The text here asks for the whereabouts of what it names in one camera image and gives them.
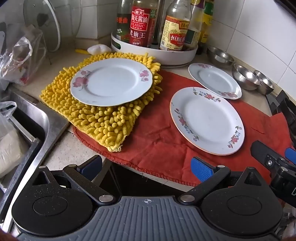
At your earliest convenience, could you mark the white round turntable tray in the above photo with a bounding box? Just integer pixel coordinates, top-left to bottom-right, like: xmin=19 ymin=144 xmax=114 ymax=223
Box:
xmin=110 ymin=31 xmax=199 ymax=68

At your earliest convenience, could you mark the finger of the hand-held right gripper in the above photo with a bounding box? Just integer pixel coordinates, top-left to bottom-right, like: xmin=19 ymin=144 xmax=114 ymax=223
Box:
xmin=250 ymin=140 xmax=287 ymax=167
xmin=284 ymin=147 xmax=296 ymax=166

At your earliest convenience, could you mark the white plastic bag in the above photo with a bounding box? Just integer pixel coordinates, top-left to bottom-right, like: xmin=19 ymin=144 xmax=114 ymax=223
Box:
xmin=0 ymin=101 xmax=30 ymax=179

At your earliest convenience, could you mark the clear glass bottle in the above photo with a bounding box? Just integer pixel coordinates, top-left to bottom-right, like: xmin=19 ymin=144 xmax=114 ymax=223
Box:
xmin=185 ymin=0 xmax=205 ymax=50

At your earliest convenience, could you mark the stainless steel sink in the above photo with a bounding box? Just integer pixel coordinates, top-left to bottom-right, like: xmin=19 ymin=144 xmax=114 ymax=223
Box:
xmin=0 ymin=89 xmax=71 ymax=232

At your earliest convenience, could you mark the soy sauce bottle red label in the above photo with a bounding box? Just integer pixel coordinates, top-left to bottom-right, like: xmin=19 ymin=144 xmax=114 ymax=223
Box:
xmin=129 ymin=0 xmax=159 ymax=48

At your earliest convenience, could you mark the white plate with pink flowers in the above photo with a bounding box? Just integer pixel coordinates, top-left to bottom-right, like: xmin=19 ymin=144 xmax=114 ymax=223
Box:
xmin=70 ymin=58 xmax=153 ymax=107
xmin=188 ymin=62 xmax=242 ymax=100

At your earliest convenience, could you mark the stainless steel bowl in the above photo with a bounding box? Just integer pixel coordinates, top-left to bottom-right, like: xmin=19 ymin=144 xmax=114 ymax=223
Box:
xmin=253 ymin=70 xmax=275 ymax=95
xmin=206 ymin=46 xmax=235 ymax=67
xmin=232 ymin=63 xmax=261 ymax=91

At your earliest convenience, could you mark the white plate with floral rim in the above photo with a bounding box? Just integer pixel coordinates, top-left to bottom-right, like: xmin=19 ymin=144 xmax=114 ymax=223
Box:
xmin=169 ymin=87 xmax=245 ymax=156

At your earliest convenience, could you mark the dark slim bottle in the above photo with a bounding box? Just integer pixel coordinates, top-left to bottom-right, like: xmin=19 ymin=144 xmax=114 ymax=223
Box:
xmin=151 ymin=0 xmax=166 ymax=48

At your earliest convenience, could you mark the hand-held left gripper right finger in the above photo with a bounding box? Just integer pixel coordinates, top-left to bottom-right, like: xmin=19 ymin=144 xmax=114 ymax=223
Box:
xmin=179 ymin=156 xmax=271 ymax=204

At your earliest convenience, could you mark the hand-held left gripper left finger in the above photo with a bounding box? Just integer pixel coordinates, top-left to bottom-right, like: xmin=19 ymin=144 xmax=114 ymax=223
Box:
xmin=31 ymin=155 xmax=115 ymax=206

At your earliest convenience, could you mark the bottle with yellow green label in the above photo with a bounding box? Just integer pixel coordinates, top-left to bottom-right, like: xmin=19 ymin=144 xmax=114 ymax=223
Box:
xmin=200 ymin=0 xmax=215 ymax=50

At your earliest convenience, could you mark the yellow chenille mat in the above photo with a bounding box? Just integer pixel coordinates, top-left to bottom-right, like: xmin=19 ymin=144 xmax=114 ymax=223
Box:
xmin=39 ymin=52 xmax=163 ymax=153

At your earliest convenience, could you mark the red cloth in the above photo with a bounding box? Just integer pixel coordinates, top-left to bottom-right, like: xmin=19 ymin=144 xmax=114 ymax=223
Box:
xmin=72 ymin=69 xmax=294 ymax=186

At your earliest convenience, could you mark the glass pot lid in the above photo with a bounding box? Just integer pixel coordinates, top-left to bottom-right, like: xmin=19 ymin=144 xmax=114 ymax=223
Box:
xmin=23 ymin=0 xmax=62 ymax=52
xmin=50 ymin=0 xmax=83 ymax=40

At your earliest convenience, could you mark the dark bottle with green label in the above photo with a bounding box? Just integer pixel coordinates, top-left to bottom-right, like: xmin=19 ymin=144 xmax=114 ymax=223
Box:
xmin=116 ymin=0 xmax=134 ymax=43

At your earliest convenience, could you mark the vinegar bottle yellow red label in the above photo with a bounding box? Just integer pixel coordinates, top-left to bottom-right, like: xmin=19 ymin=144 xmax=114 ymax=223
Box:
xmin=159 ymin=0 xmax=192 ymax=51

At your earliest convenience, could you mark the clear plastic bag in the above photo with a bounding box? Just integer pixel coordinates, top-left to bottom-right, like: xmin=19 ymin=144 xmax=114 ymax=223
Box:
xmin=0 ymin=22 xmax=47 ymax=90

